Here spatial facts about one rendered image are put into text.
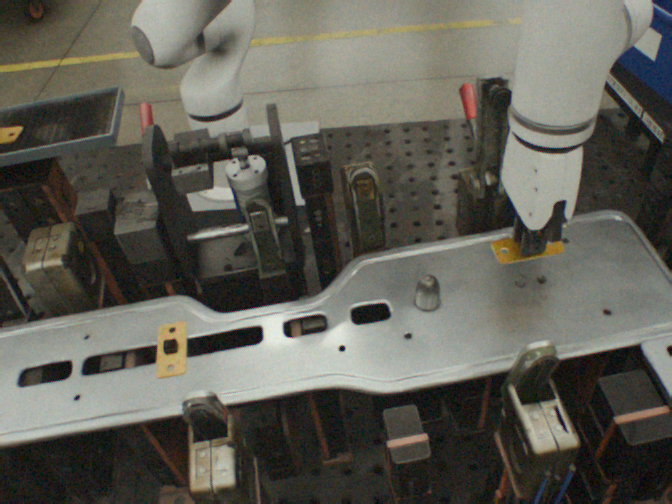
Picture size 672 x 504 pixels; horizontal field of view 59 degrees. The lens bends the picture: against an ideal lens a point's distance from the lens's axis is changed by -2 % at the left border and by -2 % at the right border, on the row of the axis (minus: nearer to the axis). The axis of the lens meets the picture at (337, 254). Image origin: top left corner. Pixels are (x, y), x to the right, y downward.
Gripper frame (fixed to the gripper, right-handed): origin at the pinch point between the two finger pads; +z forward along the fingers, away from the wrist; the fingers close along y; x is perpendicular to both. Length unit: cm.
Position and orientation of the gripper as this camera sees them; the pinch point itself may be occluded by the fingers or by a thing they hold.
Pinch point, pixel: (530, 233)
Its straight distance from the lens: 76.1
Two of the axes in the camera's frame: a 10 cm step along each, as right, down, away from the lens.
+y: 1.5, 7.1, -6.9
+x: 9.8, -1.8, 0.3
